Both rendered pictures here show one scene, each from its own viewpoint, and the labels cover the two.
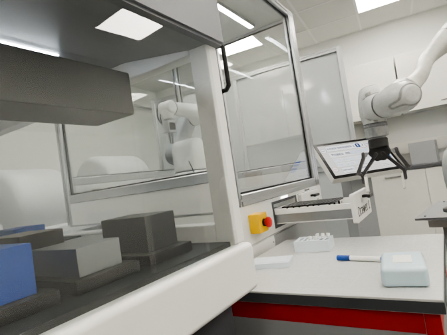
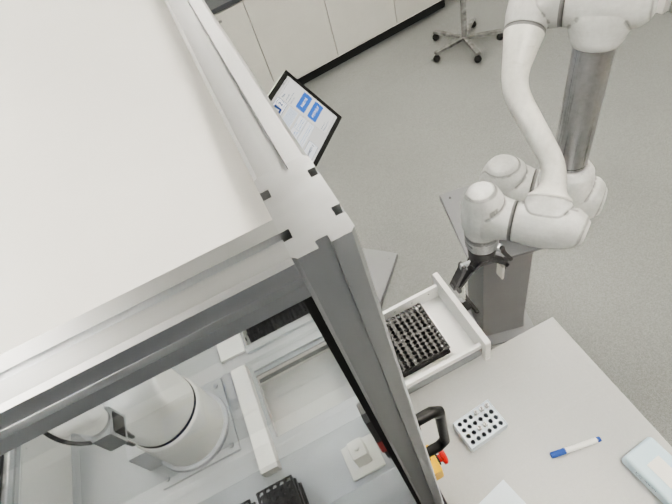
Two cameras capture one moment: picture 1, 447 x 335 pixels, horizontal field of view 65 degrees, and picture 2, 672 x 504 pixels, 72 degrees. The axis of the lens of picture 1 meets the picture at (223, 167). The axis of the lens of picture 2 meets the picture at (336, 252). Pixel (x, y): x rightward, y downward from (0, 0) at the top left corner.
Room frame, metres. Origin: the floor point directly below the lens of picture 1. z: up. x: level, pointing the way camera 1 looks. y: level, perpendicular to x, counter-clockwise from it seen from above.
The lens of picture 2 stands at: (1.09, 0.12, 2.19)
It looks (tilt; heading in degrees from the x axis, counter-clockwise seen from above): 50 degrees down; 321
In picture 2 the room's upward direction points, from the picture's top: 22 degrees counter-clockwise
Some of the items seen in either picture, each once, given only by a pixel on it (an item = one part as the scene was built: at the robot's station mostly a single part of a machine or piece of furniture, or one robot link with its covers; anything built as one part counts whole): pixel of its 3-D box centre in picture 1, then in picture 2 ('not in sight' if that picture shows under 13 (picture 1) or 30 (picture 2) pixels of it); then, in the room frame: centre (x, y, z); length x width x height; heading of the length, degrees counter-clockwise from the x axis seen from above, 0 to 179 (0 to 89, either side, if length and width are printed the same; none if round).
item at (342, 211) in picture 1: (312, 210); (401, 347); (1.55, -0.36, 0.86); 0.40 x 0.26 x 0.06; 58
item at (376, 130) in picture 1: (376, 131); (481, 237); (1.41, -0.63, 1.16); 0.09 x 0.09 x 0.06
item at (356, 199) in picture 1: (361, 203); (460, 314); (1.44, -0.53, 0.87); 0.29 x 0.02 x 0.11; 148
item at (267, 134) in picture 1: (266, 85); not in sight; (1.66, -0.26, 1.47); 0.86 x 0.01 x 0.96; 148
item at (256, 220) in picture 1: (259, 222); (430, 463); (1.32, -0.10, 0.88); 0.07 x 0.05 x 0.07; 148
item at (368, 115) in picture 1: (373, 104); (487, 211); (1.40, -0.63, 1.26); 0.13 x 0.11 x 0.16; 9
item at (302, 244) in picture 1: (314, 243); (479, 425); (1.26, -0.28, 0.78); 0.12 x 0.08 x 0.04; 63
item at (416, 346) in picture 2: (313, 209); (403, 345); (1.55, -0.37, 0.87); 0.22 x 0.18 x 0.06; 58
